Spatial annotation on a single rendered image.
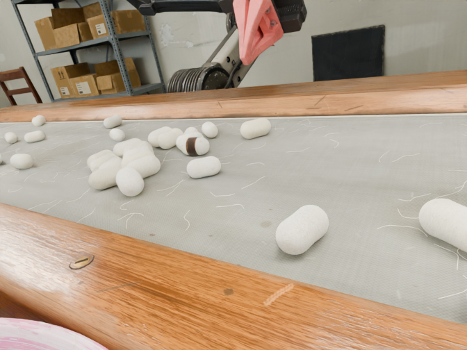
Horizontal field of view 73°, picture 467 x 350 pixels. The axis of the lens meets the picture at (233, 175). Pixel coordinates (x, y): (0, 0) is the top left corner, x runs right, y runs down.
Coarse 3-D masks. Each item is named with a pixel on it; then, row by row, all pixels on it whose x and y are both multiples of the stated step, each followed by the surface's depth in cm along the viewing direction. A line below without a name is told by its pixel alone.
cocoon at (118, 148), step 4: (128, 140) 38; (132, 140) 38; (136, 140) 38; (140, 140) 38; (116, 144) 37; (120, 144) 37; (124, 144) 37; (128, 144) 37; (116, 148) 37; (120, 148) 37; (116, 152) 37; (120, 152) 37; (120, 156) 37
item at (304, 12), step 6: (276, 0) 41; (282, 0) 40; (288, 0) 40; (294, 0) 40; (300, 0) 40; (276, 6) 42; (282, 6) 41; (288, 6) 41; (234, 12) 45; (300, 12) 40; (306, 12) 42
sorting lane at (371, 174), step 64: (0, 128) 77; (64, 128) 63; (128, 128) 53; (320, 128) 36; (384, 128) 33; (448, 128) 30; (0, 192) 35; (64, 192) 32; (192, 192) 27; (256, 192) 25; (320, 192) 23; (384, 192) 22; (448, 192) 20; (256, 256) 18; (320, 256) 17; (384, 256) 16; (448, 256) 15; (448, 320) 12
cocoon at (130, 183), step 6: (126, 168) 29; (132, 168) 29; (120, 174) 28; (126, 174) 27; (132, 174) 27; (138, 174) 28; (120, 180) 27; (126, 180) 27; (132, 180) 27; (138, 180) 27; (120, 186) 27; (126, 186) 27; (132, 186) 27; (138, 186) 27; (126, 192) 27; (132, 192) 27; (138, 192) 27
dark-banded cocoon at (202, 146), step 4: (184, 140) 35; (196, 140) 34; (200, 140) 34; (204, 140) 34; (184, 144) 34; (196, 144) 34; (200, 144) 34; (204, 144) 34; (208, 144) 34; (184, 148) 34; (196, 148) 34; (200, 148) 34; (204, 148) 34; (208, 148) 34; (184, 152) 35; (200, 152) 34; (204, 152) 34
